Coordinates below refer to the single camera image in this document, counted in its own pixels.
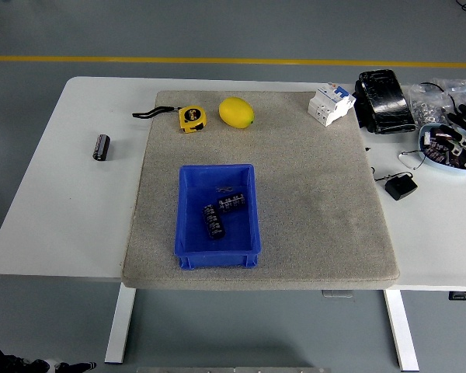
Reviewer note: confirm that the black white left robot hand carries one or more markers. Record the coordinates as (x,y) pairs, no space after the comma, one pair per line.
(23,367)

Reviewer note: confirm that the clear plastic bag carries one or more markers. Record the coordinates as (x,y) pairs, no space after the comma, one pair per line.
(464,90)

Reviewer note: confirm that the grey under-table bracket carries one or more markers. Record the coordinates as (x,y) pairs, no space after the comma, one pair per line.
(337,294)

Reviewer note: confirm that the white table leg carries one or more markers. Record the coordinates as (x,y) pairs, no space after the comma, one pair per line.
(402,330)
(118,330)

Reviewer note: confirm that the black plug adapter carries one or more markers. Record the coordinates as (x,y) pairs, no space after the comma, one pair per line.
(402,187)

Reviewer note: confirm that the light blue bowl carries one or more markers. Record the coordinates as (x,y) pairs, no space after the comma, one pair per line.
(423,134)

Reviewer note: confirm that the yellow tape measure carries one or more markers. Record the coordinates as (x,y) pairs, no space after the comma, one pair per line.
(193,119)

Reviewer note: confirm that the clear bag of metal nuts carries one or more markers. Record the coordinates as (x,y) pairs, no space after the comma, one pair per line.
(427,109)

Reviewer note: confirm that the black table control box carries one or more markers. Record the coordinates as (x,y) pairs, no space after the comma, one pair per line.
(464,296)

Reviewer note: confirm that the white blue circuit breaker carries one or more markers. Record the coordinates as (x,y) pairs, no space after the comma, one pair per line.
(330,103)

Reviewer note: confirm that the glossy black case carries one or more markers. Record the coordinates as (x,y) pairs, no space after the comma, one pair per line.
(384,101)

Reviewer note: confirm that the yellow lemon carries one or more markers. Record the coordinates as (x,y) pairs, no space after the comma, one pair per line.
(236,112)

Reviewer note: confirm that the blue plastic box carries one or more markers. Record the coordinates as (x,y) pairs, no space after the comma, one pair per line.
(237,233)

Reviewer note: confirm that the grey-brown mat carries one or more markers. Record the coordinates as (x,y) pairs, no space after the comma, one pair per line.
(314,233)

